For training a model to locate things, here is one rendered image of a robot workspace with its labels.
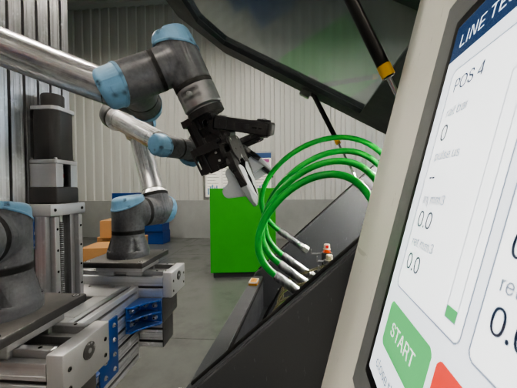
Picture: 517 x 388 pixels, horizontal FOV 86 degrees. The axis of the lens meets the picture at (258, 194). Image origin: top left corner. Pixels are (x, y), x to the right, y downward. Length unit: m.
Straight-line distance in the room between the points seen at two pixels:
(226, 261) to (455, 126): 4.02
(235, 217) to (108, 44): 6.71
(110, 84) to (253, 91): 7.22
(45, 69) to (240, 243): 3.61
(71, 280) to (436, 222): 1.00
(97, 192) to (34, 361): 8.21
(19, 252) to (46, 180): 0.30
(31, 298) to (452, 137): 0.76
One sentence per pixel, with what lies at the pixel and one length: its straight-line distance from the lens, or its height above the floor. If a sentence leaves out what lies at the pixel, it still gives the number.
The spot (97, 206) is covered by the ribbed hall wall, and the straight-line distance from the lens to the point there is 8.81.
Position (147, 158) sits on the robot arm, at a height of 1.42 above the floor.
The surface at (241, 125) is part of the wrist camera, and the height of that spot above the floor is 1.41.
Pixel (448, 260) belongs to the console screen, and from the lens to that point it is 0.19.
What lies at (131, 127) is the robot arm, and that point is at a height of 1.51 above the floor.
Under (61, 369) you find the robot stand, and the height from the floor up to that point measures 0.97.
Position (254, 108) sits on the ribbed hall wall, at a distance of 7.59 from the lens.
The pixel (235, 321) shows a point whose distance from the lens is 0.79.
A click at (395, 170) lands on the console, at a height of 1.31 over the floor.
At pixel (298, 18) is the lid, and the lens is 0.79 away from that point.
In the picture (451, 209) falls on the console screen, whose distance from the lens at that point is 0.19.
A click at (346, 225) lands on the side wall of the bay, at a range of 1.09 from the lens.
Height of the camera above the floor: 1.29
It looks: 1 degrees down
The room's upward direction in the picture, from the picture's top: 1 degrees counter-clockwise
